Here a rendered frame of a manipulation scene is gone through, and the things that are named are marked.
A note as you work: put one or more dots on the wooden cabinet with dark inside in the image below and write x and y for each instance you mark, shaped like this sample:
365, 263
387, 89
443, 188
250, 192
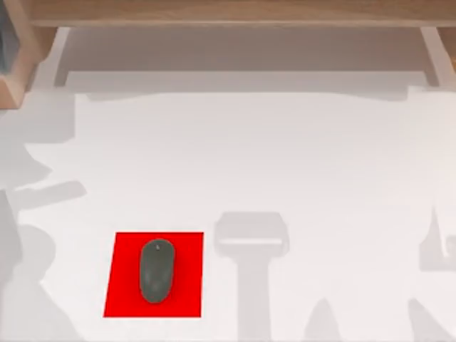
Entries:
21, 42

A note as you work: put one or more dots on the red square mat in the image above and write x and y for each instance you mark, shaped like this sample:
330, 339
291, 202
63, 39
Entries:
119, 278

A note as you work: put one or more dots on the dark grey computer mouse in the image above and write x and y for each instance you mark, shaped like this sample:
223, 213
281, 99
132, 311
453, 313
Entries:
157, 272

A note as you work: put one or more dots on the wooden shelf unit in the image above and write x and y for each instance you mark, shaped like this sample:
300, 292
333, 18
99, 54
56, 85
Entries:
249, 14

